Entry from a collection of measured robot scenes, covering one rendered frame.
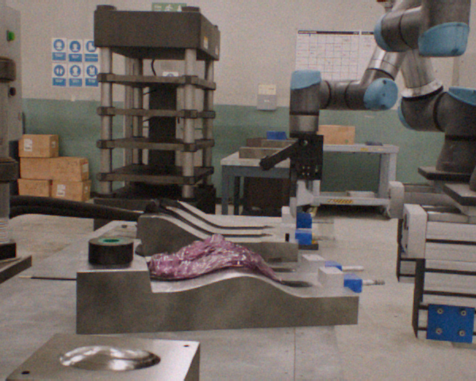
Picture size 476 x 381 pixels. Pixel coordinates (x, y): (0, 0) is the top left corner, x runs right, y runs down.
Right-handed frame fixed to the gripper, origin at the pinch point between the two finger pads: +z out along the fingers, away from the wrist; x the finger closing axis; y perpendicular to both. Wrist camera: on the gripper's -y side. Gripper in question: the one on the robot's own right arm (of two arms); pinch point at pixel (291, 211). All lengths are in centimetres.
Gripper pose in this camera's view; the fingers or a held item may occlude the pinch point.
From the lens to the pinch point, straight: 159.2
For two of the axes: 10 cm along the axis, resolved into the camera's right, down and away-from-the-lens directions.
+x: 1.0, -1.3, 9.9
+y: 9.9, 0.4, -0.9
